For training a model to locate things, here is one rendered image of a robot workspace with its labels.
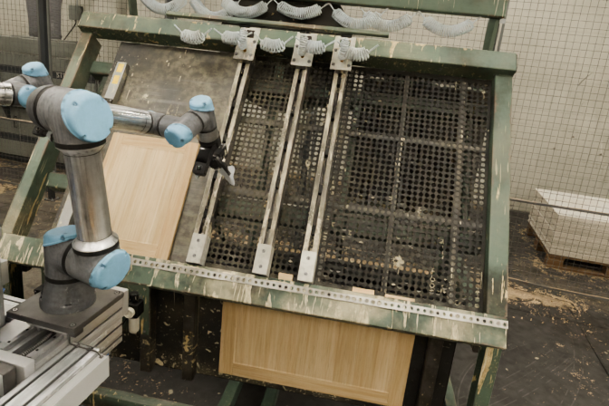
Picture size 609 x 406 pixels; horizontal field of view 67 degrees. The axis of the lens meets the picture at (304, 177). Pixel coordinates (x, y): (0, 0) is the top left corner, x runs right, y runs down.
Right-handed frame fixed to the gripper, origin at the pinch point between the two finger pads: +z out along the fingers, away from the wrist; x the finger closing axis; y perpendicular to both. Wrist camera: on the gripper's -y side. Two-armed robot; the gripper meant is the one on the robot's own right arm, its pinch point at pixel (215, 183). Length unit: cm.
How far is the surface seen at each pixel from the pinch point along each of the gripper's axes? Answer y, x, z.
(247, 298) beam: -16, -14, 47
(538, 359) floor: 72, -172, 186
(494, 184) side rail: 50, -105, 22
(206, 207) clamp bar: 13.0, 15.0, 28.9
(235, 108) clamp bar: 56, 16, 5
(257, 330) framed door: -9, -11, 85
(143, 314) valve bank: -28, 31, 59
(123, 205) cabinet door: 8, 55, 32
